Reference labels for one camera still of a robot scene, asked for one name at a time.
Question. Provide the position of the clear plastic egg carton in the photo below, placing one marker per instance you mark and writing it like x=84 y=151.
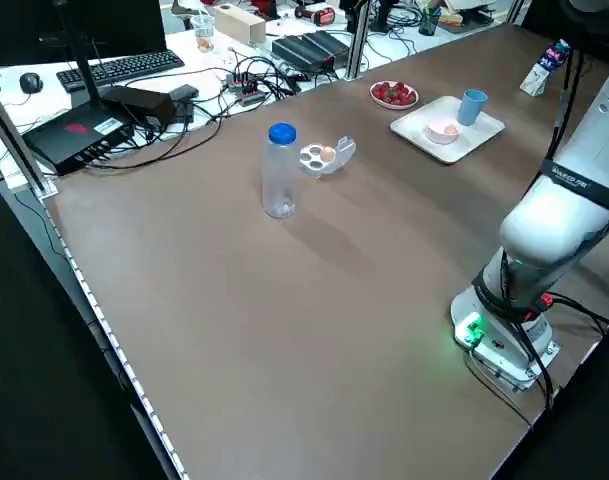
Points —
x=334 y=160

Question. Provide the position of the black power brick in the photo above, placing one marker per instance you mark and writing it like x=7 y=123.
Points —
x=139 y=102

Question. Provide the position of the aluminium corner profile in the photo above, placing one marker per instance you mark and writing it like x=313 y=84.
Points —
x=19 y=140

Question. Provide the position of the grey usb hub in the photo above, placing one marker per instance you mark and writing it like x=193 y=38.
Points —
x=246 y=87

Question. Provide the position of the blue cup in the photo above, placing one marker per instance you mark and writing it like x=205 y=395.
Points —
x=471 y=107

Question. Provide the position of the white round plate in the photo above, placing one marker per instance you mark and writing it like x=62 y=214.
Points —
x=379 y=101

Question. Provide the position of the aluminium frame post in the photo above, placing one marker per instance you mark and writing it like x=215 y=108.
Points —
x=359 y=40

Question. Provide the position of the black finned electronics box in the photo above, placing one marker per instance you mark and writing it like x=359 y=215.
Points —
x=309 y=47

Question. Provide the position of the black computer monitor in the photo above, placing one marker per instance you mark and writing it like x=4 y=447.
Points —
x=109 y=25

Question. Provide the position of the black keyboard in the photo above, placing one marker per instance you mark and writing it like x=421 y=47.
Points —
x=124 y=67

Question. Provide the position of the black computer box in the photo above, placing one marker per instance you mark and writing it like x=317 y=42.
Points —
x=69 y=137

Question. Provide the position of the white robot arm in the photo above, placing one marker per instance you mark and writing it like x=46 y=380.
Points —
x=549 y=225

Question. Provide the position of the blue white milk carton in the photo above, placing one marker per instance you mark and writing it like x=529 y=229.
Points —
x=541 y=70

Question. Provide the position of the long wooden box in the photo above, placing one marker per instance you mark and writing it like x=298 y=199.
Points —
x=239 y=22

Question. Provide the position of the pile of red strawberries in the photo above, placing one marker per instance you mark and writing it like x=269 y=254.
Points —
x=394 y=93

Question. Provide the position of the white rectangular tray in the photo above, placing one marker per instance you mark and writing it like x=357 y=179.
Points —
x=449 y=150

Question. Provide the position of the brown egg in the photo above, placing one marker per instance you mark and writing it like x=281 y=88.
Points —
x=327 y=153
x=451 y=130

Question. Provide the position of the clear bottle with blue cap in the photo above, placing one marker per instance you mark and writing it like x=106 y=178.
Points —
x=280 y=170

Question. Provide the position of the black computer mouse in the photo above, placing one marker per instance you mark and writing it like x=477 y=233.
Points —
x=31 y=82

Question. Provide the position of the red black device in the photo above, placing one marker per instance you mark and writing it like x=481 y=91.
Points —
x=316 y=15

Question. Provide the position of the clear plastic cup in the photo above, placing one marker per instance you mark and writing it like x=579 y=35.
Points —
x=203 y=32

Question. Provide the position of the black monitor stand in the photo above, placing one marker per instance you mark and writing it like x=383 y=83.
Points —
x=79 y=55

